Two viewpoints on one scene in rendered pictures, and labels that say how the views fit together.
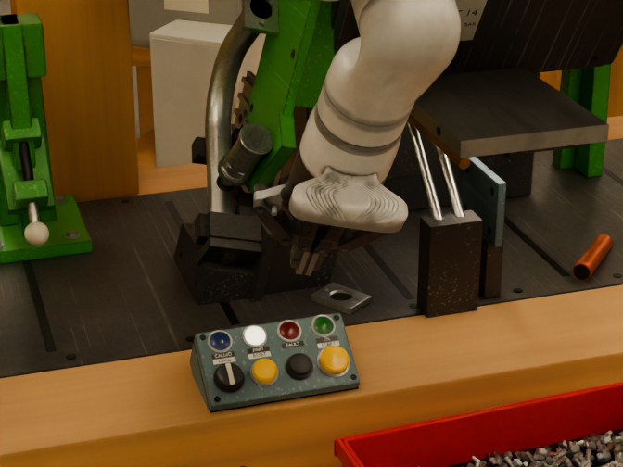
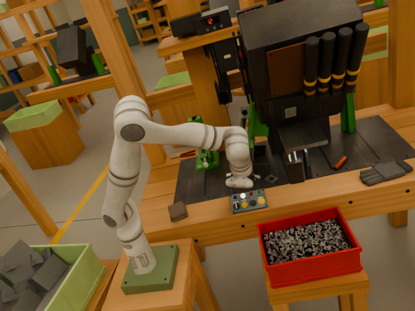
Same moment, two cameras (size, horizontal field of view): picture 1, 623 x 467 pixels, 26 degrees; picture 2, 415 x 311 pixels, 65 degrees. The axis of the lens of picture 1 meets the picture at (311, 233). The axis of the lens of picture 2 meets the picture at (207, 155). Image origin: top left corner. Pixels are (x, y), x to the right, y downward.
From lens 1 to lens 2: 0.46 m
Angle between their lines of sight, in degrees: 25
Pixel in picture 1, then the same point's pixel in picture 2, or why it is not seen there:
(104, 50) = (221, 116)
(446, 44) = (243, 156)
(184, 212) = not seen: hidden behind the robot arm
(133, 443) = (216, 221)
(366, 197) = (242, 181)
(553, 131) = (311, 143)
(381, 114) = (239, 166)
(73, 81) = (215, 124)
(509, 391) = (307, 205)
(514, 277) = (317, 170)
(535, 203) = (331, 144)
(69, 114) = not seen: hidden behind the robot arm
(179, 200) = not seen: hidden behind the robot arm
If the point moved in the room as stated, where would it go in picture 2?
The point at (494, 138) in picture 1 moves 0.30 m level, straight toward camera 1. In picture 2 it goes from (294, 147) to (272, 198)
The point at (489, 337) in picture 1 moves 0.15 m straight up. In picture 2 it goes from (304, 190) to (300, 161)
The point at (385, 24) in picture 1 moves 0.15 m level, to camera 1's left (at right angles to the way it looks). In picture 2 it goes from (228, 153) to (182, 156)
